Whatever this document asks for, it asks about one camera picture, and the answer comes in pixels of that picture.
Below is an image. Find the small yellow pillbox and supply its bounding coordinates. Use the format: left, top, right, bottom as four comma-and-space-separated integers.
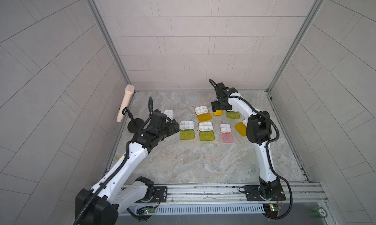
213, 110, 223, 116

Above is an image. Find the green pillbox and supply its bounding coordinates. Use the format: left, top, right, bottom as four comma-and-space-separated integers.
226, 108, 240, 119
179, 121, 195, 140
199, 122, 215, 142

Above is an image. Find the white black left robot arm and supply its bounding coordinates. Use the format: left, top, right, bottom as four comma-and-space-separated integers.
73, 110, 180, 225

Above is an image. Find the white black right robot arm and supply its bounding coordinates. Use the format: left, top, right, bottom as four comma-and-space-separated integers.
209, 79, 292, 200

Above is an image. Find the clear white pillbox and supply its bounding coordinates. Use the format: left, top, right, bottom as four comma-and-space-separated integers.
164, 110, 174, 120

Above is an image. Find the black microphone stand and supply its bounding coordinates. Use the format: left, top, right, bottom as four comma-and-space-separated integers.
121, 107, 145, 133

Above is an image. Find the yellow six-slot pillbox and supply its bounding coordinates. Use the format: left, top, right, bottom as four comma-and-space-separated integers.
194, 105, 212, 122

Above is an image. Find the yellow pillbox right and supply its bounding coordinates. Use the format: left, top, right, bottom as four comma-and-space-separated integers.
235, 120, 247, 137

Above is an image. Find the pink pillbox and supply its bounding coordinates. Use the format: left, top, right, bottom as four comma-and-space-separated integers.
220, 123, 234, 144

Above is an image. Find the beige microphone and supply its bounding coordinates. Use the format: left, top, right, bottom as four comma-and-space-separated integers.
117, 84, 135, 123

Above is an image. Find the left green circuit board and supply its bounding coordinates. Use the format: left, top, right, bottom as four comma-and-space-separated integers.
137, 206, 155, 215

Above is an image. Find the green circuit board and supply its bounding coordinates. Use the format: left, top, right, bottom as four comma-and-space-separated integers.
263, 203, 282, 218
137, 206, 155, 215

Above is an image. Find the right green circuit board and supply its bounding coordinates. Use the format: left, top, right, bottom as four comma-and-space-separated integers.
263, 203, 282, 218

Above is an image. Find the right poker chip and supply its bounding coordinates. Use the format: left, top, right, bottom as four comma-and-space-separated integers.
309, 207, 328, 219

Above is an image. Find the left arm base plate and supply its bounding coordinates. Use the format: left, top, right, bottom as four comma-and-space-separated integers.
138, 186, 168, 203

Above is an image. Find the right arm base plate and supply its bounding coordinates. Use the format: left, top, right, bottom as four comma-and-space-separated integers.
238, 185, 287, 201

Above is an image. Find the aluminium rail frame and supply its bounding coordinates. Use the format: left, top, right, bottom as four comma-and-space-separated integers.
83, 182, 328, 206

